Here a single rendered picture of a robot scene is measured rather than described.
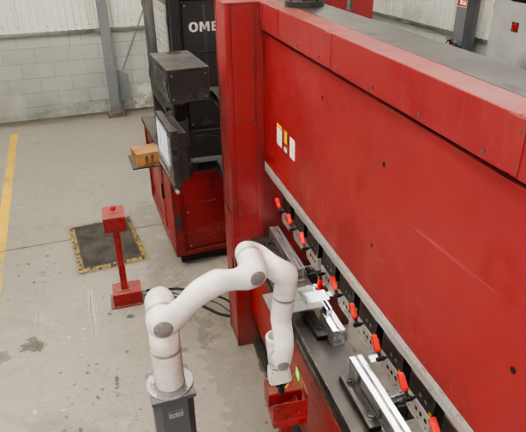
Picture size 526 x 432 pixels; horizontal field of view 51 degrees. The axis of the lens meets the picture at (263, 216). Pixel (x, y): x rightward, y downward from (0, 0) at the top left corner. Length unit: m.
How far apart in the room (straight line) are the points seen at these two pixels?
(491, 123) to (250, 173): 2.14
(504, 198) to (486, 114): 0.20
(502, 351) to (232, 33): 2.15
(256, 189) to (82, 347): 1.76
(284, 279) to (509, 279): 0.94
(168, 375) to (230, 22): 1.80
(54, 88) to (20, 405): 6.01
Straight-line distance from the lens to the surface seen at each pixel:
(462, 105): 1.46
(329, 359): 2.64
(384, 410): 2.33
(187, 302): 2.06
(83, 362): 4.11
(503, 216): 1.40
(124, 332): 4.28
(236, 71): 3.11
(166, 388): 2.32
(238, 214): 3.42
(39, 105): 9.19
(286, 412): 2.58
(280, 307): 2.19
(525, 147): 1.29
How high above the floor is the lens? 2.66
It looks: 28 degrees down
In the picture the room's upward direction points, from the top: 1 degrees counter-clockwise
